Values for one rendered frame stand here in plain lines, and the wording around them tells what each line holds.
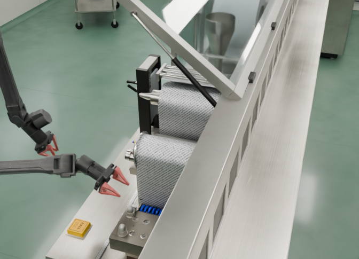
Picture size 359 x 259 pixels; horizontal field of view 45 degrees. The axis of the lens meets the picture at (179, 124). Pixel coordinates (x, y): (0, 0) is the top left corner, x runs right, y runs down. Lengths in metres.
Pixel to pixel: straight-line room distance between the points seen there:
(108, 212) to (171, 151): 0.50
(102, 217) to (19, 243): 1.32
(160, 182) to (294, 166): 0.55
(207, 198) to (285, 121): 0.70
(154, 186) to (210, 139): 0.68
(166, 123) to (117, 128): 2.26
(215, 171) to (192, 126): 0.82
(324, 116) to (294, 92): 2.66
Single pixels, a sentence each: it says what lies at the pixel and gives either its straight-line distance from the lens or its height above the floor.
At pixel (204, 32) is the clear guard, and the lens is 1.31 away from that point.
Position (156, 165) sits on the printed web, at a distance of 1.60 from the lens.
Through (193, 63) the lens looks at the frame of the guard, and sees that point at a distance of 1.17.
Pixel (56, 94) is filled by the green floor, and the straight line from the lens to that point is 4.69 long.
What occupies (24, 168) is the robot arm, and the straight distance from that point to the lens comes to 1.71.
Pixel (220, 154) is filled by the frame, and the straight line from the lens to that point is 0.99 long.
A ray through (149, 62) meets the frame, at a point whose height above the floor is 1.44.
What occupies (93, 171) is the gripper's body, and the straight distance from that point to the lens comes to 1.65.
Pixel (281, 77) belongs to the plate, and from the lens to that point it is 1.79.
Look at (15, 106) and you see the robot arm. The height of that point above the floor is 1.32.
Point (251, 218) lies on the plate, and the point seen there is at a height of 1.44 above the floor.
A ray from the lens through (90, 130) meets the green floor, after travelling 4.04.
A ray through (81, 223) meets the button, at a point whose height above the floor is 0.92.
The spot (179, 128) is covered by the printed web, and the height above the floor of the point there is 1.25.
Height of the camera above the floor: 2.26
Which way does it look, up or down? 34 degrees down
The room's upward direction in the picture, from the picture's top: straight up
